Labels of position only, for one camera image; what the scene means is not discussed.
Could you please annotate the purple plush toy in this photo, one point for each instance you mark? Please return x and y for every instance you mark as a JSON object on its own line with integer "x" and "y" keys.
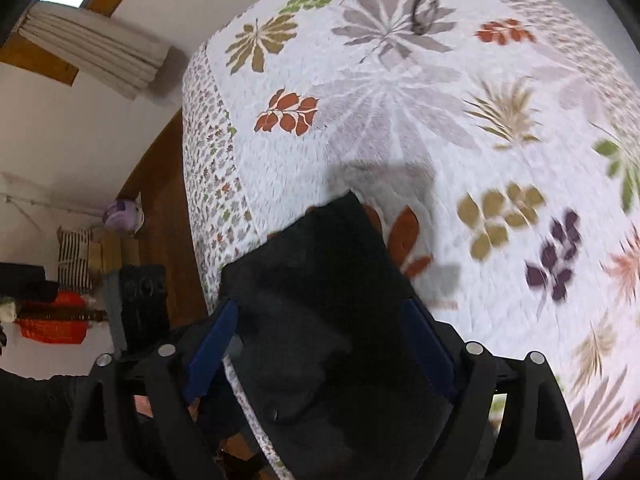
{"x": 124, "y": 216}

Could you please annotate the striped cushion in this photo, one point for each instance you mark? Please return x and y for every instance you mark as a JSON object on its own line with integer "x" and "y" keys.
{"x": 73, "y": 260}

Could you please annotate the orange basket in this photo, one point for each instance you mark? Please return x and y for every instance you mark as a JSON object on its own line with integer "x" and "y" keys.
{"x": 62, "y": 321}

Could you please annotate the floral white quilt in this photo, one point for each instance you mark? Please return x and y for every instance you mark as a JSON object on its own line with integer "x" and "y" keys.
{"x": 498, "y": 154}

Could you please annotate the black eyeglasses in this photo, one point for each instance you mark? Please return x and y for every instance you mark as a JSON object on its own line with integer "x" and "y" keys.
{"x": 422, "y": 16}

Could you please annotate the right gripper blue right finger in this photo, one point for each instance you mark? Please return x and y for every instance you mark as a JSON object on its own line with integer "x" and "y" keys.
{"x": 430, "y": 353}

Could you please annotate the black padded pants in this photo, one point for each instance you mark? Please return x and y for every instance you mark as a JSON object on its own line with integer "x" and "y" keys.
{"x": 323, "y": 367}

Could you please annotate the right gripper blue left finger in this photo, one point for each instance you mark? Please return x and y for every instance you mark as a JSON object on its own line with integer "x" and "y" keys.
{"x": 205, "y": 345}

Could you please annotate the beige side curtain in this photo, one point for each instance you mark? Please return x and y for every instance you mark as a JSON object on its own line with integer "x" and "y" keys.
{"x": 121, "y": 57}

